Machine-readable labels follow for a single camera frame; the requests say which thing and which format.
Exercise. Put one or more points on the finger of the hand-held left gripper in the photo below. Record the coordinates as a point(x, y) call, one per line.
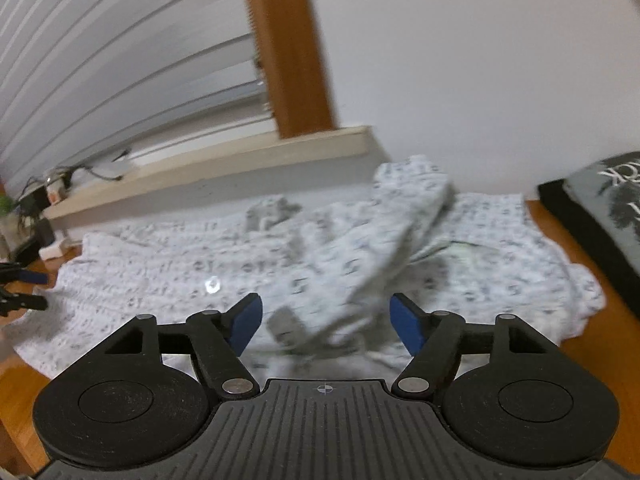
point(25, 302)
point(30, 276)

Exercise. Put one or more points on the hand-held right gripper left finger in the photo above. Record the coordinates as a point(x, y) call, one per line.
point(246, 325)

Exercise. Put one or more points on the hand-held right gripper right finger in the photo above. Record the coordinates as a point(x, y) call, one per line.
point(407, 325)

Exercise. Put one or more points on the white patterned pajama top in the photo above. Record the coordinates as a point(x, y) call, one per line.
point(175, 260)

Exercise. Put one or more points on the white power strip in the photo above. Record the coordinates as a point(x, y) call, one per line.
point(56, 251)

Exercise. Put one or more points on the black power adapter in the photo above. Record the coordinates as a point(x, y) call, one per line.
point(45, 231)

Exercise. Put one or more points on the black box device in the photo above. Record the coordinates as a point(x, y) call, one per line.
point(34, 205)

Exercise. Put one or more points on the green plant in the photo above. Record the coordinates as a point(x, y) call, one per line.
point(6, 206)

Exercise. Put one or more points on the clear bottle orange label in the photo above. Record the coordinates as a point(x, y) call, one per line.
point(56, 191)

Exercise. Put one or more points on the beige window sill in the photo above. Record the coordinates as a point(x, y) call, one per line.
point(225, 165)

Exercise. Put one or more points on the black folded cloth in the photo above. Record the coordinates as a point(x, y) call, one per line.
point(575, 230)

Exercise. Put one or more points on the grey window blind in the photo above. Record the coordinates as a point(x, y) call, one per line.
point(125, 60)

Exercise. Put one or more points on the grey printed t-shirt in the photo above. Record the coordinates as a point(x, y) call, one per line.
point(610, 195)

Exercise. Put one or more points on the white window rail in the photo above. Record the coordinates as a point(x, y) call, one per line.
point(200, 127)

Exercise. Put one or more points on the wooden window frame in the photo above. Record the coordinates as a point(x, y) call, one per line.
point(295, 60)

